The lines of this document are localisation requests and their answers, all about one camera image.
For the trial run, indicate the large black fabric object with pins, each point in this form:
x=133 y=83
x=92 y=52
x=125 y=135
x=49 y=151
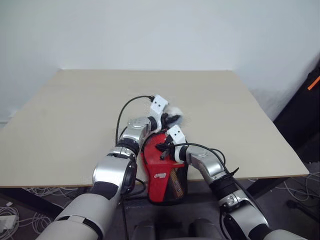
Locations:
x=300 y=125

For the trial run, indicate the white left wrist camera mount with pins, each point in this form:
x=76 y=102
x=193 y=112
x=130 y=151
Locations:
x=158 y=103

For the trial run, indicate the black metal table frame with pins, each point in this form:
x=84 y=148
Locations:
x=270 y=186

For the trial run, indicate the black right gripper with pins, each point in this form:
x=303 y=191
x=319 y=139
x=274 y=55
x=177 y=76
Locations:
x=171 y=150

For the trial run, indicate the black floor stand base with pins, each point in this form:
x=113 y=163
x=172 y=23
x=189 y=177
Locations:
x=305 y=208

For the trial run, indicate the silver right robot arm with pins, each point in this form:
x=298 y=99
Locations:
x=237 y=200

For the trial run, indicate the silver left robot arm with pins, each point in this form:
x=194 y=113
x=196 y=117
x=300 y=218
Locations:
x=110 y=165

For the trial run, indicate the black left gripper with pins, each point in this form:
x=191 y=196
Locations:
x=165 y=122

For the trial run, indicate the orange tag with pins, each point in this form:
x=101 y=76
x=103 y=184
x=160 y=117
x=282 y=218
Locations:
x=314 y=83

